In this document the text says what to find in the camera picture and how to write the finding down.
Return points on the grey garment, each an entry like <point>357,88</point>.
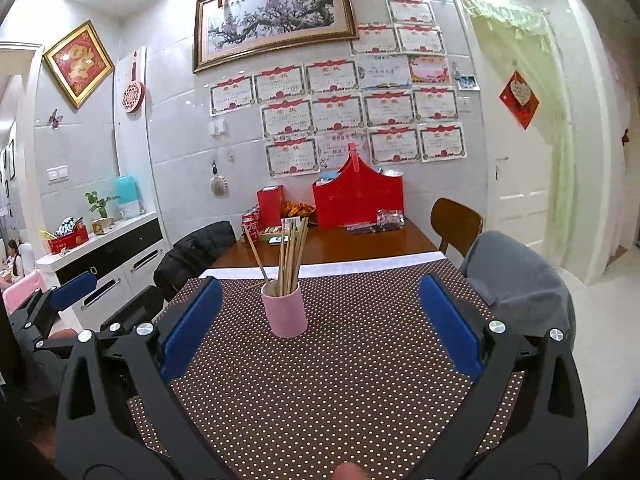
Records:
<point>515,280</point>

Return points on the pink round fan ornament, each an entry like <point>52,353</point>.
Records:
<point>134,95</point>

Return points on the black white snack bag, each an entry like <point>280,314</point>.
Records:
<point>70,225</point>

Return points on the tall red gift box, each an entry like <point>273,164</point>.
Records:
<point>271,206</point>

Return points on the yellow snack packet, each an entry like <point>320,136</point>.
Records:
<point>48,235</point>

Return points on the red diamond door decoration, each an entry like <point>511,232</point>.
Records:
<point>520,100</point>

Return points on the light green curtain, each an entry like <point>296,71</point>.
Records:
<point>500,15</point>

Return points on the pink cloth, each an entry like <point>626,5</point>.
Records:
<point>22,290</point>

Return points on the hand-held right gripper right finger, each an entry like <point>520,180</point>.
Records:
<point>450,327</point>

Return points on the framed plum blossom painting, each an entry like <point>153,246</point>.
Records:
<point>270,15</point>

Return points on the butterfly wall decal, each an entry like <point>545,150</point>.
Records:
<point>56,118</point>

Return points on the clear plastic packet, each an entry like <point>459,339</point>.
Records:
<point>380,222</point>

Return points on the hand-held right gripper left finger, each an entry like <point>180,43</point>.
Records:
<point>192,330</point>

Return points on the wall of award certificates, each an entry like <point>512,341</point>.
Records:
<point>340,110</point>

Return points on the red soda can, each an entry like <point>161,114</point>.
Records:
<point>248,218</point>
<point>251,234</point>

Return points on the white door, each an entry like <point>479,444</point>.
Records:
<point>520,185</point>

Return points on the dark framed picture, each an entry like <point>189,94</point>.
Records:
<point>11,160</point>

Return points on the potted green plant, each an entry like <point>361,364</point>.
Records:
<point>102,224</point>

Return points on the brown wooden chair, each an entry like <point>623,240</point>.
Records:
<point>457,222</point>

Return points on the pink cup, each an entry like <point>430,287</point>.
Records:
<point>285,315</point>

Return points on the white round wall ornament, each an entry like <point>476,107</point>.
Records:
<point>219,185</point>

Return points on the green tray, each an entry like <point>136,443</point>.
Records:
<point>267,232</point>

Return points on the small red hanging ornament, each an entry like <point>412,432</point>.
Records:
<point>626,136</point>

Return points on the white table cloth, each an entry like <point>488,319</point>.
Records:
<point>350,264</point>

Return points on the white black sideboard cabinet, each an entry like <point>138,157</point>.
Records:
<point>125,250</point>

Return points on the white double light switch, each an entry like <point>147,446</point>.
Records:
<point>57,174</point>

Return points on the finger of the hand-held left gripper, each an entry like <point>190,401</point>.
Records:
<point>75,290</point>
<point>135,310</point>

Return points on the white wall switch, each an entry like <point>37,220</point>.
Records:
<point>218,127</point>

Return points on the small photo print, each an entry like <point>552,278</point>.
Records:
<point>467,83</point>

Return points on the black jacket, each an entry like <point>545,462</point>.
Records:
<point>195,255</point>

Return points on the framed red gold calligraphy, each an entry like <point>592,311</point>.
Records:
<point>77,65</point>

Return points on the turquoise white humidifier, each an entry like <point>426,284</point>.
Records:
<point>129,197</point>

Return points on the person's right hand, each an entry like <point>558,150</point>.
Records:
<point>350,472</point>

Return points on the orange snack packets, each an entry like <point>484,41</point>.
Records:
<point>300,210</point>

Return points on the bunch of wooden chopsticks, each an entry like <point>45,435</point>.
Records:
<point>290,260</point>

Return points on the brown polka dot tablecloth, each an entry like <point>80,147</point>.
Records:
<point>325,385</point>

